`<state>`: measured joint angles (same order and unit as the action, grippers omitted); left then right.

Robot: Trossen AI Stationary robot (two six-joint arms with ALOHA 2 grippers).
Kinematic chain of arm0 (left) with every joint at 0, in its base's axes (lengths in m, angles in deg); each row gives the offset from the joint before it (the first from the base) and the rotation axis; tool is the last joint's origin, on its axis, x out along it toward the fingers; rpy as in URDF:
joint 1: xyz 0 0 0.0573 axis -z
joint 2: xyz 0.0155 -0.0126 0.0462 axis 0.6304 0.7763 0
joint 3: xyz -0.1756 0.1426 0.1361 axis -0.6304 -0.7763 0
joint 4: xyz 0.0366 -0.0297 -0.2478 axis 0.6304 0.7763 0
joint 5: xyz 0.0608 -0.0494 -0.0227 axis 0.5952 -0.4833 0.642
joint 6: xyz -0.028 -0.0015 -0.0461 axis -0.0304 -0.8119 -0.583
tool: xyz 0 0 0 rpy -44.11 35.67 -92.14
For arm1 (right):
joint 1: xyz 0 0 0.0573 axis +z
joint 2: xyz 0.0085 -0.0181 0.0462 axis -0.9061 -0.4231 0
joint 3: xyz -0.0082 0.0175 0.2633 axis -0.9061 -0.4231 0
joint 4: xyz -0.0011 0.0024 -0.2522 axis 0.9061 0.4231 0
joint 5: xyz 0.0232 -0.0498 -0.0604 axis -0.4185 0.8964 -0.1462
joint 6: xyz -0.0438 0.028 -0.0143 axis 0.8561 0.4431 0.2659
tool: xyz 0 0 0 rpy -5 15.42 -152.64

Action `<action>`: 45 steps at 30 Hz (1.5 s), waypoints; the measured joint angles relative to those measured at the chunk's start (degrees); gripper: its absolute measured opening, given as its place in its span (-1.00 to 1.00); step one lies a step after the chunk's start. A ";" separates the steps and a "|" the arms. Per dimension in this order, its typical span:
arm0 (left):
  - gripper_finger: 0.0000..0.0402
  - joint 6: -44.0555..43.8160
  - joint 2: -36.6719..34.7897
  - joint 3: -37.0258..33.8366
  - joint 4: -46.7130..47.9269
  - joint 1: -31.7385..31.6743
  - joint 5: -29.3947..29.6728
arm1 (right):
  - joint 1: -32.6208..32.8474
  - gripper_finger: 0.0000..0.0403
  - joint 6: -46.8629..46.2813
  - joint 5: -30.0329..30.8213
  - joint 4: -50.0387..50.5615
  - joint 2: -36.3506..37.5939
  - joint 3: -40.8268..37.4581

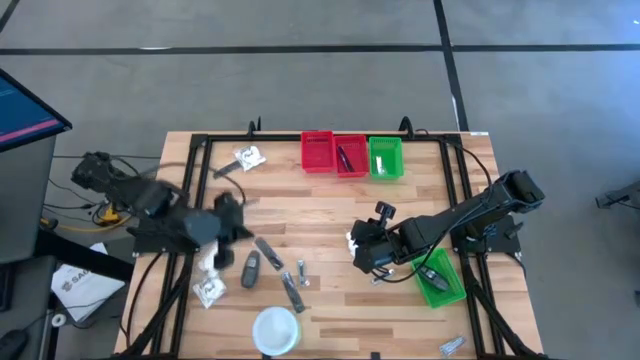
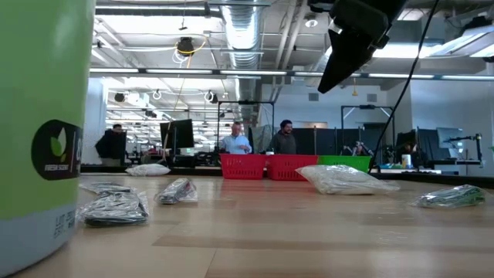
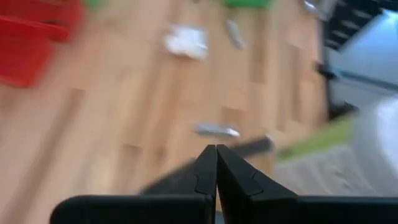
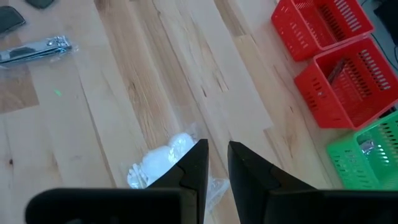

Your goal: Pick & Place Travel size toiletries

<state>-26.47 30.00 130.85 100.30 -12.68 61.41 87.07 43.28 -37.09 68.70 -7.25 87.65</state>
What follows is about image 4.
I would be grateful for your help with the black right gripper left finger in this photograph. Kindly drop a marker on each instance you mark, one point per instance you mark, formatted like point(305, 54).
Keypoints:
point(186, 193)

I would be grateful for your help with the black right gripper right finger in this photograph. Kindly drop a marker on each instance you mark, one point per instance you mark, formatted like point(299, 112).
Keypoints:
point(264, 193)

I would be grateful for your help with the cotton pads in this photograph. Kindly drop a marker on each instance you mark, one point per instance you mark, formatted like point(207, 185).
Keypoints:
point(158, 161)

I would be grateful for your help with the silver nail clipper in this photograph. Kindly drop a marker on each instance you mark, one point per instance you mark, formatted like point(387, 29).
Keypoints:
point(368, 147)
point(34, 51)

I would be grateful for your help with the green plastic basket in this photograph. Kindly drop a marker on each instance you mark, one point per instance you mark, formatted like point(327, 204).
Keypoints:
point(345, 168)

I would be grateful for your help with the red plastic basket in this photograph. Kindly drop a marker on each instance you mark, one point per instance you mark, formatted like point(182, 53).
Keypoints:
point(298, 34)
point(320, 93)

